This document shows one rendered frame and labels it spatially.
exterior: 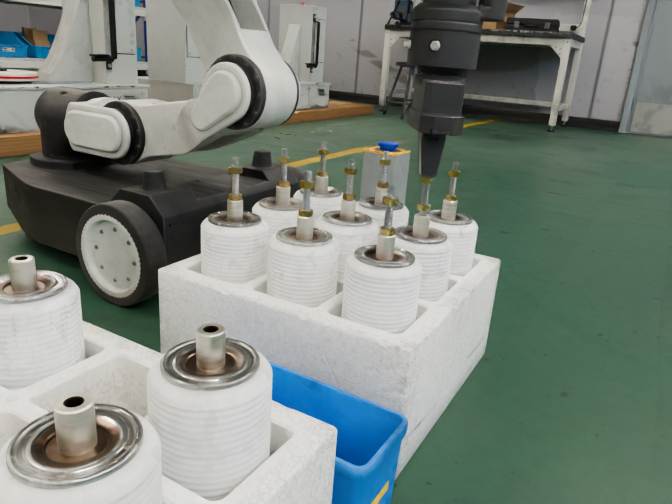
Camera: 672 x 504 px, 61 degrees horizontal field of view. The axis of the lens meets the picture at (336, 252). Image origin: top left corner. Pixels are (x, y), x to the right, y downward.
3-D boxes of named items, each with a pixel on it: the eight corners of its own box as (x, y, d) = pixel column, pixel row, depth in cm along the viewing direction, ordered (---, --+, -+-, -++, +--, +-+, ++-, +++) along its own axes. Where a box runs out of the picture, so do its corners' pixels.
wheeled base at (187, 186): (-39, 229, 137) (-61, 85, 126) (133, 193, 180) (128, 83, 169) (152, 299, 108) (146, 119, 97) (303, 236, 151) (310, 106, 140)
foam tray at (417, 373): (160, 379, 87) (156, 268, 81) (301, 297, 119) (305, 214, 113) (394, 482, 69) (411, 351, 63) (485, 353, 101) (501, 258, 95)
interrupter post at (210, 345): (188, 368, 44) (187, 330, 43) (209, 356, 46) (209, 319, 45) (212, 378, 43) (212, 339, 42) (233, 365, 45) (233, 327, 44)
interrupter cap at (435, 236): (458, 243, 79) (458, 238, 79) (415, 248, 76) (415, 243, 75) (424, 227, 85) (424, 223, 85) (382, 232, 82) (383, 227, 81)
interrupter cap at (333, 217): (373, 217, 89) (374, 212, 89) (369, 230, 82) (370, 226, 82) (326, 212, 90) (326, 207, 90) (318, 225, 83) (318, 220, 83)
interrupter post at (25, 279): (5, 291, 55) (1, 258, 54) (29, 283, 57) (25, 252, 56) (20, 297, 54) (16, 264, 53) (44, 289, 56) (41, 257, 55)
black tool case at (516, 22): (508, 32, 504) (510, 20, 500) (558, 35, 490) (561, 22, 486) (504, 30, 474) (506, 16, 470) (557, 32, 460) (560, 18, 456)
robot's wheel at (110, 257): (78, 292, 114) (70, 194, 107) (99, 284, 118) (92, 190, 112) (150, 320, 105) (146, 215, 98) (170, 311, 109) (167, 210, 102)
